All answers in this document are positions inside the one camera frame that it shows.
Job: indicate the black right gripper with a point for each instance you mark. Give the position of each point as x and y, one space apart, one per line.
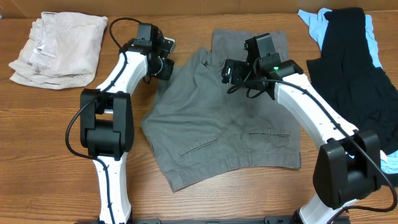
237 67

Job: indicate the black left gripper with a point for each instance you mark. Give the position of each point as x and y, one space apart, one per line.
166 72

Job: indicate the grey shorts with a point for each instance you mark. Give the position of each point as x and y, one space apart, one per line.
198 130

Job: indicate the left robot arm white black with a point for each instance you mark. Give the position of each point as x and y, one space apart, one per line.
106 120

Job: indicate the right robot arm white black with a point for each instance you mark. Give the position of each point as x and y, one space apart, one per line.
348 161

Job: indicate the light blue garment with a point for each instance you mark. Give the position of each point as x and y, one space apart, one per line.
317 25

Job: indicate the folded beige shorts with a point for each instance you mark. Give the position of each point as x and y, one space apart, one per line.
62 51

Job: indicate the black garment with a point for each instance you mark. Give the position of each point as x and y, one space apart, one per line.
346 78

